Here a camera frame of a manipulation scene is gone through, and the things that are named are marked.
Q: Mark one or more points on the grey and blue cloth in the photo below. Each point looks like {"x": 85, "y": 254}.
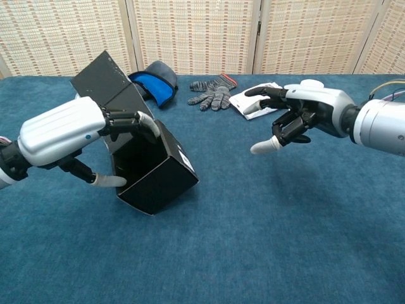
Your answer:
{"x": 158, "y": 92}

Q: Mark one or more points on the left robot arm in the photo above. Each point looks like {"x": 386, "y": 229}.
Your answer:
{"x": 11, "y": 161}

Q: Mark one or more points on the white plastic package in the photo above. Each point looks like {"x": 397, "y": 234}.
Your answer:
{"x": 237, "y": 101}

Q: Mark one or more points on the black paper box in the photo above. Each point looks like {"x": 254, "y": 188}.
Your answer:
{"x": 158, "y": 177}

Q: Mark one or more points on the grey knit glove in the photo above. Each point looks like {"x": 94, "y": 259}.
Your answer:
{"x": 215, "y": 95}

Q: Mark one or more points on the woven folding screen panel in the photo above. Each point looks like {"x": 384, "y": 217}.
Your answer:
{"x": 389, "y": 35}
{"x": 193, "y": 35}
{"x": 316, "y": 35}
{"x": 63, "y": 35}

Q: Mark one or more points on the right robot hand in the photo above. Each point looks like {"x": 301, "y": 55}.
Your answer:
{"x": 322, "y": 104}

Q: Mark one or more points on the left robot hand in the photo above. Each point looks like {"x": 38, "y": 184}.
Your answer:
{"x": 57, "y": 130}

